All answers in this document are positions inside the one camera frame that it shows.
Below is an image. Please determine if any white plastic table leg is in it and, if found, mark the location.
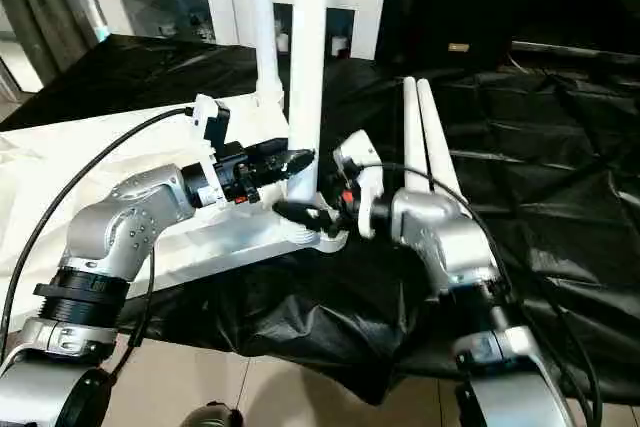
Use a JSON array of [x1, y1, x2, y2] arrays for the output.
[[285, 0, 332, 204], [401, 76, 432, 194], [247, 0, 287, 114], [416, 78, 464, 204]]

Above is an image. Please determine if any white plastic table top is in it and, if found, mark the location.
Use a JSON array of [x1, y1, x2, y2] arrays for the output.
[[0, 89, 351, 313]]

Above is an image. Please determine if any black plastic mat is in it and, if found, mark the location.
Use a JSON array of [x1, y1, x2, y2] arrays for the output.
[[0, 33, 640, 408]]

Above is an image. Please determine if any grey curtain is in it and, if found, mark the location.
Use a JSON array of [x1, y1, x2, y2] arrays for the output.
[[0, 0, 101, 73]]

